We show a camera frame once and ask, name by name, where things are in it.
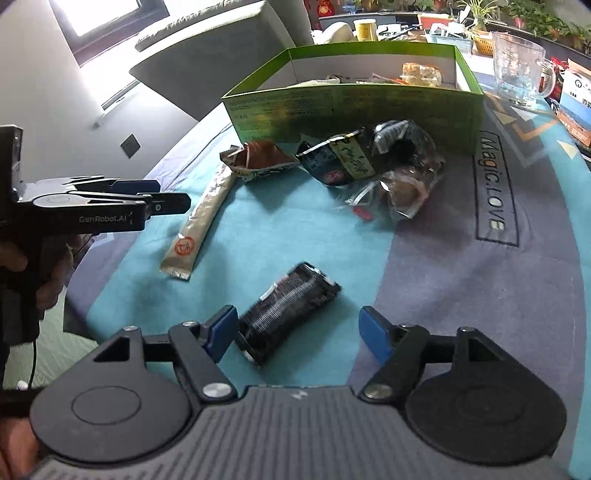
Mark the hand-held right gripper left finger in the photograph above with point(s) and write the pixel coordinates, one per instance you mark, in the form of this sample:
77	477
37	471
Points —
224	332

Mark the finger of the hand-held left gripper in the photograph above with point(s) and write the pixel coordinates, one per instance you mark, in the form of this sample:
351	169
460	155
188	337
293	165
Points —
134	186
171	203

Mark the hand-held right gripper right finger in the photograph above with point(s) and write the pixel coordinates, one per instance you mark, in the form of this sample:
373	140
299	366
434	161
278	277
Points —
374	332

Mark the long beige stick packet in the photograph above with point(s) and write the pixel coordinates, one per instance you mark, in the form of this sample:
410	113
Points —
203	221

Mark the black ribbed snack packet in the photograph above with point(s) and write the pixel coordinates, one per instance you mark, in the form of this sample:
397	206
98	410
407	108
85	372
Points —
286	309

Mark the clear packet of brown pastry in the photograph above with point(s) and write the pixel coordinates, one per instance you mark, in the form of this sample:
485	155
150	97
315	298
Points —
406	191
420	74

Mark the clear packet of black snack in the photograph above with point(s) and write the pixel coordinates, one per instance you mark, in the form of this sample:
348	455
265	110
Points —
401	138

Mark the green cardboard box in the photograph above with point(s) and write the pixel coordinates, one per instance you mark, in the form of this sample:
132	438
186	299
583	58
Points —
360	110

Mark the person's left hand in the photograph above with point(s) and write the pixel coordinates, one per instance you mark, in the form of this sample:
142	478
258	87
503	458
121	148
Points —
57	281

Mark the brown snack packet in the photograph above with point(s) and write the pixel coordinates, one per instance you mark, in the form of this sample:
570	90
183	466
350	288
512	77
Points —
263	159

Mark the grey and teal printed mat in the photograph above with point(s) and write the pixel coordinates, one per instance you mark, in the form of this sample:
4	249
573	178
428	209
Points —
323	240

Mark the pale green cloth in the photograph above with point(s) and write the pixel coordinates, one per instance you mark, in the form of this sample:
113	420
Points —
51	355

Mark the grey sofa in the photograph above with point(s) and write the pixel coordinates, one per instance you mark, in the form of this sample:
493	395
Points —
207	60

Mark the dark printed snack packet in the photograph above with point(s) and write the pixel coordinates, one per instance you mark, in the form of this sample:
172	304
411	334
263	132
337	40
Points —
337	159

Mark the black framed window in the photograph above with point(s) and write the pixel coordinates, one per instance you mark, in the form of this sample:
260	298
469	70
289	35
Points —
106	14

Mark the white cushion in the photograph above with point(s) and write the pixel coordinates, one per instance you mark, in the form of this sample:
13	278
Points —
338	33

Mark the red flower arrangement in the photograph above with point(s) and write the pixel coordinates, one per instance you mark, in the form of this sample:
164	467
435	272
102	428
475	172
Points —
323	7

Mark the yellow lidded jar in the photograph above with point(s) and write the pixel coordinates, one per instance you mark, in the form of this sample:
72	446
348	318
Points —
364	30

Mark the clear glass mug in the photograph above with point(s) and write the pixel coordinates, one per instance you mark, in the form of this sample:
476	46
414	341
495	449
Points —
517	69

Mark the blue tray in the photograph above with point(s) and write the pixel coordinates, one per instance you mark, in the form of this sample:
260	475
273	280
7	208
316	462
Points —
450	41

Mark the blue and white carton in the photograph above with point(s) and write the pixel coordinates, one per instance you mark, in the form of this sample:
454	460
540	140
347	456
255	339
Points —
577	106

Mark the wicker basket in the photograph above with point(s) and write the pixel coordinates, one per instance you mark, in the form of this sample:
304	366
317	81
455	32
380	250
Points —
484	45

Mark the spider plant in vase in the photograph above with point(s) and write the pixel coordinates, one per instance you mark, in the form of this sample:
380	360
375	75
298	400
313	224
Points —
478	14

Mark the row of potted plants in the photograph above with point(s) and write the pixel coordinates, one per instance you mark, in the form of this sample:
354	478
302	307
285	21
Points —
531	11

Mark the dark wall socket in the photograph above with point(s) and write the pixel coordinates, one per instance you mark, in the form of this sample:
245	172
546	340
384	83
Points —
130	146

